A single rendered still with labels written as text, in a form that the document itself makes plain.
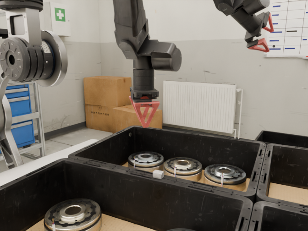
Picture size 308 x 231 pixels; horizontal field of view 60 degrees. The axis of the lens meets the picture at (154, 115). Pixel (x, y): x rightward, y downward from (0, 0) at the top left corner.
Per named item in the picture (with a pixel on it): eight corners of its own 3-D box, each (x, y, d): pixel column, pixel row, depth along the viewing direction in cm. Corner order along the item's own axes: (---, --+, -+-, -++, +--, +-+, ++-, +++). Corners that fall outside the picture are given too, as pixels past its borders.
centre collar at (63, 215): (53, 217, 48) (53, 214, 48) (69, 203, 53) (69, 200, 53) (76, 222, 47) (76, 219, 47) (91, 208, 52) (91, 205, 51)
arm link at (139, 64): (140, 45, 73) (128, 45, 69) (162, 46, 70) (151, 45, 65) (140, 71, 75) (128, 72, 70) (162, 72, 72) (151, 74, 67)
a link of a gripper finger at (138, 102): (154, 122, 77) (154, 90, 75) (159, 129, 70) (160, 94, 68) (130, 123, 76) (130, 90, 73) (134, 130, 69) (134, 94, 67)
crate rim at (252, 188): (64, 166, 60) (63, 156, 59) (132, 131, 86) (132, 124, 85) (253, 211, 43) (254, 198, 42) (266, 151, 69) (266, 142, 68)
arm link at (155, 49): (131, 18, 66) (116, 41, 63) (173, 16, 61) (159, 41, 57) (148, 54, 75) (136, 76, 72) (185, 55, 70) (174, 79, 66)
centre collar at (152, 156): (134, 158, 76) (134, 156, 76) (144, 153, 80) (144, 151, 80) (148, 162, 73) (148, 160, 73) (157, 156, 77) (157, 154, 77)
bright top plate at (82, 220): (31, 225, 47) (31, 222, 47) (67, 197, 56) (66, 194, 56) (81, 238, 44) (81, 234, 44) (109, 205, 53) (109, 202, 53)
